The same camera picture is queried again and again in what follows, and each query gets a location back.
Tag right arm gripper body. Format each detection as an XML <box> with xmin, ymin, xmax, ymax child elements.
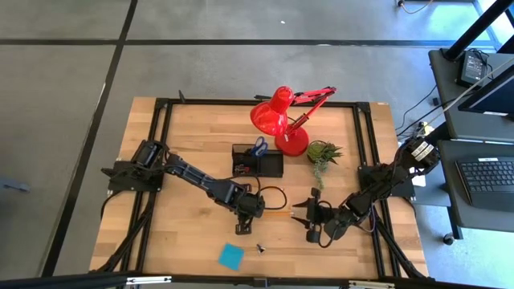
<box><xmin>308</xmin><ymin>187</ymin><xmax>337</xmax><ymax>232</ymax></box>

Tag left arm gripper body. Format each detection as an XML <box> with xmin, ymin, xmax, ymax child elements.
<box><xmin>230</xmin><ymin>183</ymin><xmax>266</xmax><ymax>221</ymax></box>

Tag blue-handled scissors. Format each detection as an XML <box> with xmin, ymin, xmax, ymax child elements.
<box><xmin>249</xmin><ymin>136</ymin><xmax>269</xmax><ymax>158</ymax></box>

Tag blue sticky note pad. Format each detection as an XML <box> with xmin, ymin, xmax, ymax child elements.
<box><xmin>218</xmin><ymin>242</ymin><xmax>246</xmax><ymax>271</ymax></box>

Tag black mesh desk organizer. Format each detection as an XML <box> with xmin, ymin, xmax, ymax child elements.
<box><xmin>231</xmin><ymin>144</ymin><xmax>284</xmax><ymax>178</ymax></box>

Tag green succulent in pot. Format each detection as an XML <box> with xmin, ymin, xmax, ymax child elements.
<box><xmin>307</xmin><ymin>140</ymin><xmax>345</xmax><ymax>190</ymax></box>

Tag black beam with silver brackets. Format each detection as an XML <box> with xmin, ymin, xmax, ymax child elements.
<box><xmin>0</xmin><ymin>271</ymin><xmax>514</xmax><ymax>289</ymax></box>

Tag red desk lamp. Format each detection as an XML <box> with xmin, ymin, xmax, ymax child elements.
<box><xmin>249</xmin><ymin>85</ymin><xmax>337</xmax><ymax>157</ymax></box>

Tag black diagonal desk strut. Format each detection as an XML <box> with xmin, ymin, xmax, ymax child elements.
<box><xmin>427</xmin><ymin>122</ymin><xmax>450</xmax><ymax>141</ymax></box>

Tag black computer keyboard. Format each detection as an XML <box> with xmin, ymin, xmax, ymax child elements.
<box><xmin>455</xmin><ymin>157</ymin><xmax>514</xmax><ymax>212</ymax></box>

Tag grey desk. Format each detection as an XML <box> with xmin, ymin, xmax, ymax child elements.
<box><xmin>437</xmin><ymin>139</ymin><xmax>514</xmax><ymax>234</ymax></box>
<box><xmin>428</xmin><ymin>47</ymin><xmax>514</xmax><ymax>142</ymax></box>

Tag black computer monitor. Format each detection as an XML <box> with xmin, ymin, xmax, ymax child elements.
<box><xmin>457</xmin><ymin>62</ymin><xmax>514</xmax><ymax>117</ymax></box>

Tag black power adapter box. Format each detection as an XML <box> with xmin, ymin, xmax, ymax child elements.
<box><xmin>457</xmin><ymin>50</ymin><xmax>489</xmax><ymax>88</ymax></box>

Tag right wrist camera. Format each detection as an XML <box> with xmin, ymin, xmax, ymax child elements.
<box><xmin>307</xmin><ymin>224</ymin><xmax>323</xmax><ymax>244</ymax></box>

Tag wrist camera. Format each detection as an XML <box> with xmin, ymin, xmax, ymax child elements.
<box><xmin>234</xmin><ymin>219</ymin><xmax>255</xmax><ymax>236</ymax></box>
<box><xmin>307</xmin><ymin>224</ymin><xmax>323</xmax><ymax>244</ymax></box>

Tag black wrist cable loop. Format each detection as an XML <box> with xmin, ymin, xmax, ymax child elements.
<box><xmin>256</xmin><ymin>185</ymin><xmax>289</xmax><ymax>211</ymax></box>

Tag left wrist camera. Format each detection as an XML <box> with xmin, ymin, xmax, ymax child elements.
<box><xmin>234</xmin><ymin>219</ymin><xmax>255</xmax><ymax>236</ymax></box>

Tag black aluminium table frame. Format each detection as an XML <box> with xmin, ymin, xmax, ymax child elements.
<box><xmin>90</xmin><ymin>97</ymin><xmax>429</xmax><ymax>280</ymax></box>

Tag black floor cable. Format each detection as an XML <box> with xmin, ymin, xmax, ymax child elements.
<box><xmin>395</xmin><ymin>84</ymin><xmax>443</xmax><ymax>136</ymax></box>

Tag white cable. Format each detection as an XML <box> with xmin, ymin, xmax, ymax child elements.
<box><xmin>440</xmin><ymin>58</ymin><xmax>514</xmax><ymax>115</ymax></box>

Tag orange cable with plug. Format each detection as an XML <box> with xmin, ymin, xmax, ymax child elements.
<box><xmin>397</xmin><ymin>0</ymin><xmax>434</xmax><ymax>15</ymax></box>

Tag black diagonal post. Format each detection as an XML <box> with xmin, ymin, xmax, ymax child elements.
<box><xmin>443</xmin><ymin>0</ymin><xmax>514</xmax><ymax>62</ymax></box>

